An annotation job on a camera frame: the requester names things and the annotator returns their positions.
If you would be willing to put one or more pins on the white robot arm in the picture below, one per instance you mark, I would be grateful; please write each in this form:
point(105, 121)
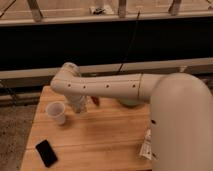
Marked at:
point(181, 112)

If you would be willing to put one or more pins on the metal window frame rail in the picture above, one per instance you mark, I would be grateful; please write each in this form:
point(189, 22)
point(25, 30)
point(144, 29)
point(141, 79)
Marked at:
point(42, 76)

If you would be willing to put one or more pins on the green round bowl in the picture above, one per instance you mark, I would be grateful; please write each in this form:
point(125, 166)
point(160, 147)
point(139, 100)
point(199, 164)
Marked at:
point(129, 103)

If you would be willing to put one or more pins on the red small object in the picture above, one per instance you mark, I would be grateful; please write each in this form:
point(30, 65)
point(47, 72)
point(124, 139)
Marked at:
point(95, 100)

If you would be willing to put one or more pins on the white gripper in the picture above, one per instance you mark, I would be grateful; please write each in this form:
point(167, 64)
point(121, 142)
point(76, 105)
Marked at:
point(77, 103)

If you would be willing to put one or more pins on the wooden table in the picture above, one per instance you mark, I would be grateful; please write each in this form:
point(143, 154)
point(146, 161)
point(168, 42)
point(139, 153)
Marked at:
point(107, 137)

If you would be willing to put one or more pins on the black rectangular object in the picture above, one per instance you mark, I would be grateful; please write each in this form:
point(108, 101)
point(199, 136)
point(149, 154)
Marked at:
point(46, 153)

